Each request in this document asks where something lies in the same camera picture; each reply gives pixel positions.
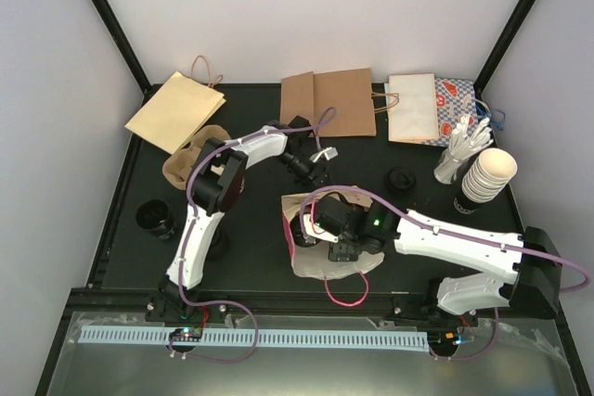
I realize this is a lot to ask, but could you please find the stack of black lids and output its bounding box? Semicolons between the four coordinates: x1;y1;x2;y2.
136;199;176;240

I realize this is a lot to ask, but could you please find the brown pulp cup carrier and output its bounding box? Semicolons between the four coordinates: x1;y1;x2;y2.
161;125;230;191

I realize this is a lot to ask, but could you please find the white plastic cutlery bunch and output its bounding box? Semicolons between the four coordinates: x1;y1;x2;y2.
433;114;493;185

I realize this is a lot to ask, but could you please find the brown kraft paper bag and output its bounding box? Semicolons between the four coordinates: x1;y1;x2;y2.
279;68;377;137

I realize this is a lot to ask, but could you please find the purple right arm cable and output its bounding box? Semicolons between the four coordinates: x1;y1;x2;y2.
297;185;591;360

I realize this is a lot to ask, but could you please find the black cup lid stack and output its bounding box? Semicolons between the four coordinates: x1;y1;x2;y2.
385;166;417;195

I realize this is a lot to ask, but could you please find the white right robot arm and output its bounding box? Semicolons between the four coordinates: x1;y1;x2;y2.
297;196;562;325

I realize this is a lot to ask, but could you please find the tan paper bag with handles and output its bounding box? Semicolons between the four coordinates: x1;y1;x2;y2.
124;71;226;154

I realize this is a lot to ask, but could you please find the white perforated front rail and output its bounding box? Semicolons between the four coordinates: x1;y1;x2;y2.
78;326;429;352

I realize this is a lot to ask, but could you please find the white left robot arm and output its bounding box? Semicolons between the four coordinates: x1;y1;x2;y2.
166;116;338;321

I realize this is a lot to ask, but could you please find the red blue patterned bag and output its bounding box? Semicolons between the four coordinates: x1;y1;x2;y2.
429;77;506;147

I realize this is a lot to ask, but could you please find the cake print paper bag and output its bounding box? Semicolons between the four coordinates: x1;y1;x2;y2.
280;192;384;308

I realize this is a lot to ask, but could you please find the stack of paper cups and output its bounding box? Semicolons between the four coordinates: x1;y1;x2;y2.
453;148;518;215

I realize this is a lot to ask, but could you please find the white paper bag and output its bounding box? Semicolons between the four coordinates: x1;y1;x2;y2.
371;73;439;144

